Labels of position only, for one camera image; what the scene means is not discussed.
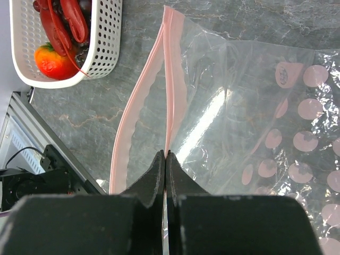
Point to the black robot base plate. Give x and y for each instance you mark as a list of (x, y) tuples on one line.
[(34, 160)]

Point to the white perforated plastic basket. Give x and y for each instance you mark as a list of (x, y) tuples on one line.
[(27, 35)]

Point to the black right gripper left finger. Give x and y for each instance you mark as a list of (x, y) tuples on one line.
[(126, 223)]

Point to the clear zip top bag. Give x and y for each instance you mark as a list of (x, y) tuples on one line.
[(241, 117)]

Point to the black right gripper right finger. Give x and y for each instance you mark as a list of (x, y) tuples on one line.
[(201, 223)]

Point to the orange red strawberry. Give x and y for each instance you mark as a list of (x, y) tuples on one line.
[(53, 65)]

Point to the dark purple grape bunch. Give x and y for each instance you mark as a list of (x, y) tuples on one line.
[(71, 24)]

